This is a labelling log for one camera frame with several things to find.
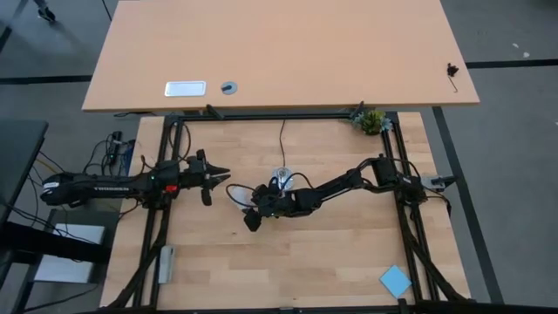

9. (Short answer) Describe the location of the potted green succulent plant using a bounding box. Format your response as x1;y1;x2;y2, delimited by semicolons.
350;109;393;136

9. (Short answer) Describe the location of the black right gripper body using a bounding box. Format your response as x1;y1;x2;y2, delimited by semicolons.
242;182;294;233

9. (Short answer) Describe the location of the black side table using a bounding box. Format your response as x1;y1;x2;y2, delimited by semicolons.
0;119;112;267

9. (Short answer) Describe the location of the white box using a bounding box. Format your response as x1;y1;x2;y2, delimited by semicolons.
33;222;108;284

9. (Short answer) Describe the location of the silver desk outlet plate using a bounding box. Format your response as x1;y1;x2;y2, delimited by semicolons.
163;80;208;98

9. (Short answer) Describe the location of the grey rectangular metal plate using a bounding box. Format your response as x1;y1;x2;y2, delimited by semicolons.
157;244;176;284

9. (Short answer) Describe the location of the black power strip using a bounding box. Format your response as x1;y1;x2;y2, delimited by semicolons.
110;130;124;165

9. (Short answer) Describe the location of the white lightbulb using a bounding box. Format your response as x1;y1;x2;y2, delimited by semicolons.
229;185;255;208

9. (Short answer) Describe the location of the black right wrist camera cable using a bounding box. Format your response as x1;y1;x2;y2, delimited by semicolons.
225;182;258;209

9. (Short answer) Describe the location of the black left wrist camera cable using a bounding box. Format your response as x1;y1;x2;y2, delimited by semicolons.
172;122;193;163

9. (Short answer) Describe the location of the light wooden desk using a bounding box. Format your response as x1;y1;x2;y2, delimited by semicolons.
81;0;481;113

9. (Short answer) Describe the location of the blue sticky note pad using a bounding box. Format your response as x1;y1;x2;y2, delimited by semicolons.
378;264;413;300

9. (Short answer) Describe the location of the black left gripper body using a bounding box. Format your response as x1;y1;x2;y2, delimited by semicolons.
177;148;214;207

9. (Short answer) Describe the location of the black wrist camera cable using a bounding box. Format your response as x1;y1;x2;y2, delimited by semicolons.
172;122;193;163
225;182;258;209

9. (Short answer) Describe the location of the thin black lamp cable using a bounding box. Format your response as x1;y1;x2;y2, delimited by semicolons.
278;119;289;170

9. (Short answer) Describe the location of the person's foot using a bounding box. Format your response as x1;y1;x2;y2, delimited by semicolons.
32;0;58;23

